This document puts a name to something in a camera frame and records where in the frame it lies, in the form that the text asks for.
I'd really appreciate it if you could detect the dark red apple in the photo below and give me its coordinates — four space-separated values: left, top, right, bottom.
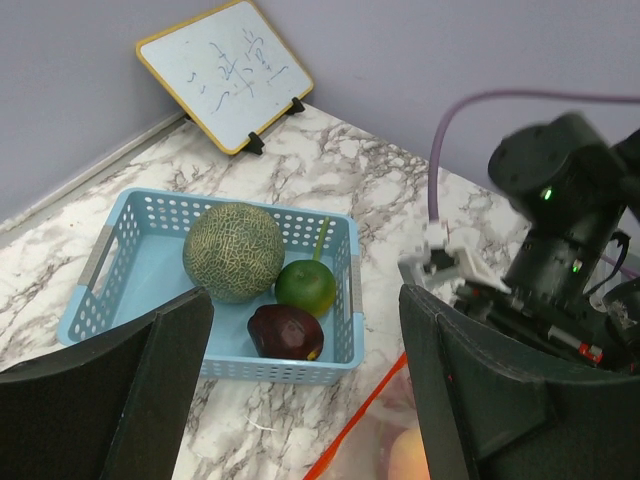
247 304 324 361

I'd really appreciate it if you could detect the clear zip bag orange zipper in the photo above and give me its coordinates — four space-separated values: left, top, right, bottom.
305 355 420 480

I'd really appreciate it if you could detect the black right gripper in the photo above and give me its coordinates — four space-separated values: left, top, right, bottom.
454 282 639 375

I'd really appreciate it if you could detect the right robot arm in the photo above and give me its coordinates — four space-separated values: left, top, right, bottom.
454 113 639 375

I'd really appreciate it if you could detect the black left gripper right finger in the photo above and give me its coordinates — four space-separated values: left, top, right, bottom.
399 285 639 480

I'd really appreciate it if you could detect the yellow green citrus fruit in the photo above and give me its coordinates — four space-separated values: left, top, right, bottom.
274 216 337 318

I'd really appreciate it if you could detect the small whiteboard with stand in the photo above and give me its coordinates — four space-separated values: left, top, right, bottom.
136 1 314 155

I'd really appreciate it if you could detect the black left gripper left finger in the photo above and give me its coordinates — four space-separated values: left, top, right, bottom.
1 288 214 479

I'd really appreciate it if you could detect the green netted melon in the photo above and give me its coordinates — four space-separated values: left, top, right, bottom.
182 202 285 304

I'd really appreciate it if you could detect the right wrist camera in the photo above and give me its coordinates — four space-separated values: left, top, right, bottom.
397 221 511 294

